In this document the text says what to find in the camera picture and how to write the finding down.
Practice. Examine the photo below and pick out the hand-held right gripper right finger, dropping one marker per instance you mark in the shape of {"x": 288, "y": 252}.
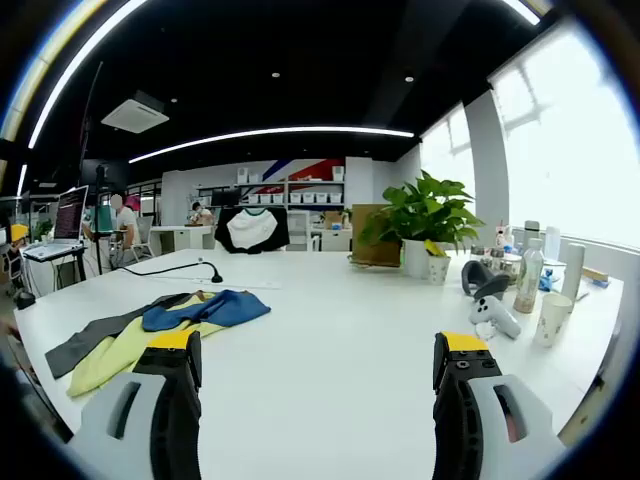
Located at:
{"x": 460, "y": 400}

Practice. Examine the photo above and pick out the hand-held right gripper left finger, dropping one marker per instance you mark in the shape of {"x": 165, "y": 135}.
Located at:
{"x": 175, "y": 400}

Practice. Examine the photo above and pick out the yellow grey blue garment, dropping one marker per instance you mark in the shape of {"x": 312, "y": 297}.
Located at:
{"x": 115, "y": 350}

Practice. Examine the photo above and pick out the white handheld controller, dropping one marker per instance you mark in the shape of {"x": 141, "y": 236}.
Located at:
{"x": 487, "y": 310}

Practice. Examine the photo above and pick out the tall white paper cup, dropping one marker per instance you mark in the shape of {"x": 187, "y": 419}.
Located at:
{"x": 550, "y": 320}

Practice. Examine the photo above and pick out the printed paper cup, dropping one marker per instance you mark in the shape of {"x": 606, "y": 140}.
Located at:
{"x": 439, "y": 270}

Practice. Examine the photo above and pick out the clear plastic drink bottle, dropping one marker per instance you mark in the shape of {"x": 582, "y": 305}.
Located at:
{"x": 527, "y": 285}

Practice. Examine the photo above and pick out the group of small jars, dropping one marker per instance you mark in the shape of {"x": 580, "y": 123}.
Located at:
{"x": 495, "y": 260}

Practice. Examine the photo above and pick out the blue crumpled cloth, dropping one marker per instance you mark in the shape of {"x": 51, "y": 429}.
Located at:
{"x": 547, "y": 280}

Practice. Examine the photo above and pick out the yellow packet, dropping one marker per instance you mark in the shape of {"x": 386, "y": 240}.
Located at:
{"x": 434, "y": 247}

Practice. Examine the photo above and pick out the black tripod stand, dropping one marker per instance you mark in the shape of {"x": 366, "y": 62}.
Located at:
{"x": 100, "y": 260}

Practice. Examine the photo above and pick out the white desk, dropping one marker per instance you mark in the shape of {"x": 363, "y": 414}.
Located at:
{"x": 180, "y": 237}

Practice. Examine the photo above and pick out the white thermos bottle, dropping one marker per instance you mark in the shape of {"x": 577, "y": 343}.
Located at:
{"x": 572, "y": 275}

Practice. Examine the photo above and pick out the white office chair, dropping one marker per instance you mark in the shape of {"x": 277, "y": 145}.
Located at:
{"x": 145, "y": 230}

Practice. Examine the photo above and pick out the brown cardboard box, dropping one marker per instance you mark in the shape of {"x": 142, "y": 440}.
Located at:
{"x": 370, "y": 250}

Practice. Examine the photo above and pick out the black chair top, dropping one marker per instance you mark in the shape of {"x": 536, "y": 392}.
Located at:
{"x": 24, "y": 299}

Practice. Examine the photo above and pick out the grey capped white bottle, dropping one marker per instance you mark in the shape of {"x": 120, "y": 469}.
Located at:
{"x": 532, "y": 232}

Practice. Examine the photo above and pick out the white translucent bottle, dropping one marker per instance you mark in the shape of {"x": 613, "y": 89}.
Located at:
{"x": 552, "y": 242}

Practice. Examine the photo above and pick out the black and white shirt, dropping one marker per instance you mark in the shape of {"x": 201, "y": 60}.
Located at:
{"x": 250, "y": 232}

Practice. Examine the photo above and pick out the green plant in white pot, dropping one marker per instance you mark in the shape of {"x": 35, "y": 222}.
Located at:
{"x": 425, "y": 210}

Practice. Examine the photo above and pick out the teal cloth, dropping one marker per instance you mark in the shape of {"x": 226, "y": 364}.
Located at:
{"x": 106, "y": 217}

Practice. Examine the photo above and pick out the white low cabinet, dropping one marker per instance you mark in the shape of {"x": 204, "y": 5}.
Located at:
{"x": 335, "y": 240}

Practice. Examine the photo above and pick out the black monitor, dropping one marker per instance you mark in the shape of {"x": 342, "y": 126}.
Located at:
{"x": 225, "y": 197}

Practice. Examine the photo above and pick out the open silver laptop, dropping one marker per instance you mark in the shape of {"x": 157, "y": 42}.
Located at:
{"x": 70, "y": 215}

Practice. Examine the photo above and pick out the yellow helmet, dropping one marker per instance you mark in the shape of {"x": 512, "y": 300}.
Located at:
{"x": 19, "y": 232}

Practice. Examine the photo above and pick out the shelf of white storage boxes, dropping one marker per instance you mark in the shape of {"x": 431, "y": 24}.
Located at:
{"x": 320, "y": 197}

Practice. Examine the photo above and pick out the ceiling air conditioner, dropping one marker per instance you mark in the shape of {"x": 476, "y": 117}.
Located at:
{"x": 135, "y": 117}

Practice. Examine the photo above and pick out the long ceiling light strip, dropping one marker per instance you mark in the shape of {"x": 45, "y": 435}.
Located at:
{"x": 325, "y": 130}

